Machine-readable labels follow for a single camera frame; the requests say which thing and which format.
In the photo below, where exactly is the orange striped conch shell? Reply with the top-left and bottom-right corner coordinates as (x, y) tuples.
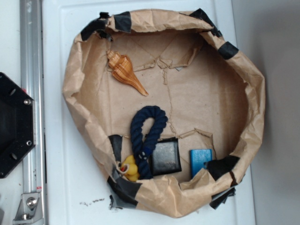
(107, 50), (148, 96)

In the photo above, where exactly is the metal corner bracket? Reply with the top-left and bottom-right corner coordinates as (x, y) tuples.
(13, 192), (44, 225)

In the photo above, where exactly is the black square block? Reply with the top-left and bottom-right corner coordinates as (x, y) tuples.
(150, 137), (182, 176)

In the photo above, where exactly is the brown paper bag bin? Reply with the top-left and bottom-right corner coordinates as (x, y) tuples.
(62, 9), (265, 218)

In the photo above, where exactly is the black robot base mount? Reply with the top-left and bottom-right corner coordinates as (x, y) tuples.
(0, 73), (35, 179)

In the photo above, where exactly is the yellow rubber duck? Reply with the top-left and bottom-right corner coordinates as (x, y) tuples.
(120, 155), (140, 182)

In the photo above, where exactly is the aluminium extrusion rail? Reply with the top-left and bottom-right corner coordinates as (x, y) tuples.
(20, 0), (49, 225)

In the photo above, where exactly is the blue rectangular block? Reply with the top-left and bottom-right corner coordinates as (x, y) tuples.
(190, 149), (212, 178)

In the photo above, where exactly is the dark blue rope loop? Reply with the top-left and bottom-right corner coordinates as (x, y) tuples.
(130, 105), (169, 180)

